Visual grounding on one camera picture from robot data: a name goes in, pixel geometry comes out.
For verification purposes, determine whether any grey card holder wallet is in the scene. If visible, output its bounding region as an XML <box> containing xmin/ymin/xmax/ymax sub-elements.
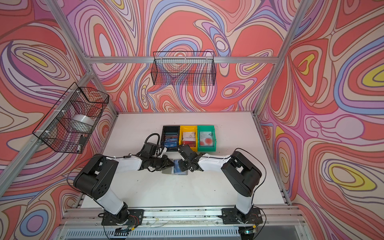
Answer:
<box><xmin>162</xmin><ymin>167</ymin><xmax>174</xmax><ymax>175</ymax></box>

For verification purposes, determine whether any blue credit card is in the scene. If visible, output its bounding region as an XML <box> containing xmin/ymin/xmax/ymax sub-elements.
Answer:
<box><xmin>173</xmin><ymin>160</ymin><xmax>188</xmax><ymax>176</ymax></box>

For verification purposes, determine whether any left wire basket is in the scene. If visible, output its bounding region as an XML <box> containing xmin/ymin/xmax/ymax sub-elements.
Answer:
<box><xmin>33</xmin><ymin>83</ymin><xmax>110</xmax><ymax>154</ymax></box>

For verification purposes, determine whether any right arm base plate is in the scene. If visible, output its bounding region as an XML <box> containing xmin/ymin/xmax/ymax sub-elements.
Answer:
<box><xmin>218</xmin><ymin>207</ymin><xmax>264</xmax><ymax>226</ymax></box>

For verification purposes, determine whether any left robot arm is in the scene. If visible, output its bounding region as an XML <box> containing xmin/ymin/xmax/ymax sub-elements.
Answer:
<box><xmin>73</xmin><ymin>154</ymin><xmax>174</xmax><ymax>219</ymax></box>

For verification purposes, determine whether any back wire basket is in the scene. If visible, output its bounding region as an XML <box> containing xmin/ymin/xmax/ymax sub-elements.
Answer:
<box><xmin>151</xmin><ymin>51</ymin><xmax>217</xmax><ymax>86</ymax></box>

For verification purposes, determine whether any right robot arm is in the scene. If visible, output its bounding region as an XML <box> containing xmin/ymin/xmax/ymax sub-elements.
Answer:
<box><xmin>178</xmin><ymin>145</ymin><xmax>263</xmax><ymax>215</ymax></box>

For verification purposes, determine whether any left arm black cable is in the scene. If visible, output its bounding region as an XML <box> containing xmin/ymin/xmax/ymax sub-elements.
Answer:
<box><xmin>143</xmin><ymin>132</ymin><xmax>161</xmax><ymax>146</ymax></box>

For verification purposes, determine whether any blue VIP card in bin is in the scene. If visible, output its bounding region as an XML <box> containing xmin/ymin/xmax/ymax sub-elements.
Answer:
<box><xmin>164</xmin><ymin>133</ymin><xmax>179</xmax><ymax>149</ymax></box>

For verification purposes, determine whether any card in green bin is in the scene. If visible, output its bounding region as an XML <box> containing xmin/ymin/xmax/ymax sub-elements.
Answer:
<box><xmin>199</xmin><ymin>131</ymin><xmax>214</xmax><ymax>147</ymax></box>

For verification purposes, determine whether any wire basket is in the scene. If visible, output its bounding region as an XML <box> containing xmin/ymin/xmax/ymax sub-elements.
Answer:
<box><xmin>151</xmin><ymin>51</ymin><xmax>217</xmax><ymax>86</ymax></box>
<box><xmin>33</xmin><ymin>83</ymin><xmax>110</xmax><ymax>154</ymax></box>

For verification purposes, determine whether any yellow plastic bin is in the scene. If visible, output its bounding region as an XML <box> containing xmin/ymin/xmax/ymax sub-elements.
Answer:
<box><xmin>179</xmin><ymin>126</ymin><xmax>198</xmax><ymax>152</ymax></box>

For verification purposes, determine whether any green plastic bin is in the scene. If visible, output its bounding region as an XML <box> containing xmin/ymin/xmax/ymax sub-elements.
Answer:
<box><xmin>197</xmin><ymin>125</ymin><xmax>217</xmax><ymax>152</ymax></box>

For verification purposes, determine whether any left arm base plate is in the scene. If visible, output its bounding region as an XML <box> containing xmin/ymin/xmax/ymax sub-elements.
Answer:
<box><xmin>102</xmin><ymin>209</ymin><xmax>145</xmax><ymax>227</ymax></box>

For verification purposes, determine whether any red card in yellow bin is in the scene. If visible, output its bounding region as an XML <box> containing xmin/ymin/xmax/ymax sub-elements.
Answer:
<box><xmin>182</xmin><ymin>132</ymin><xmax>196</xmax><ymax>148</ymax></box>

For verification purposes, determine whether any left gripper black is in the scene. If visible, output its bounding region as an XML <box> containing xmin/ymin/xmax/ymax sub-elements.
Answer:
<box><xmin>148</xmin><ymin>155</ymin><xmax>175</xmax><ymax>171</ymax></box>

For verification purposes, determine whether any black plastic bin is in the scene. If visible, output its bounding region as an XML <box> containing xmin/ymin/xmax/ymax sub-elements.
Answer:
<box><xmin>161</xmin><ymin>125</ymin><xmax>180</xmax><ymax>152</ymax></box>

